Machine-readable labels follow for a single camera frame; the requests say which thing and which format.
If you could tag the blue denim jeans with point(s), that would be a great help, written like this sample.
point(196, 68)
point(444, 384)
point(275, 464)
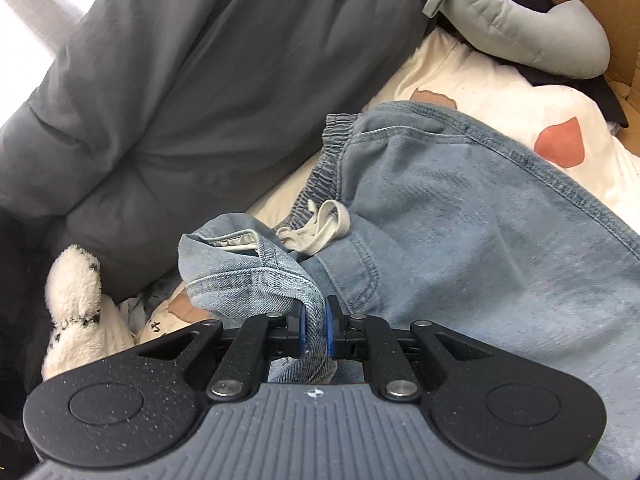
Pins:
point(450, 210)

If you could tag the grey curved neck pillow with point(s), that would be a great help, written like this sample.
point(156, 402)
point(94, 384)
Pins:
point(525, 25)

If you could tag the white fluffy plush toy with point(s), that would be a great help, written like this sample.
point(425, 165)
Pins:
point(75, 305)

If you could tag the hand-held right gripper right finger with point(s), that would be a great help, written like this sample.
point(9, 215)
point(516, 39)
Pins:
point(331, 330)

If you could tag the flattened brown cardboard box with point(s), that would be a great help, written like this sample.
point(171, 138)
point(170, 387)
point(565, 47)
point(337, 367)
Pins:
point(620, 10)

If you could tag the cream bear print bed sheet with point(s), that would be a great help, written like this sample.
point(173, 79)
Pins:
point(490, 95)

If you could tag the black cloth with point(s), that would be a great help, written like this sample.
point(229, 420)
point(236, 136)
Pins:
point(600, 95)

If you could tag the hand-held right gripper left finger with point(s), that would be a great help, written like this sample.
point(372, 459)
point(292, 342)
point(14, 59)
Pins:
point(298, 330)

